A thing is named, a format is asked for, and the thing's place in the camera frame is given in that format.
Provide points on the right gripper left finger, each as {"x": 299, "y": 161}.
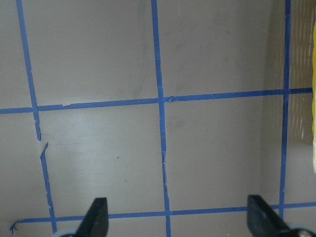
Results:
{"x": 96, "y": 220}

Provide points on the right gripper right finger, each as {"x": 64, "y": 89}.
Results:
{"x": 262, "y": 221}

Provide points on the yellow plastic basket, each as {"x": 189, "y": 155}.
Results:
{"x": 314, "y": 97}

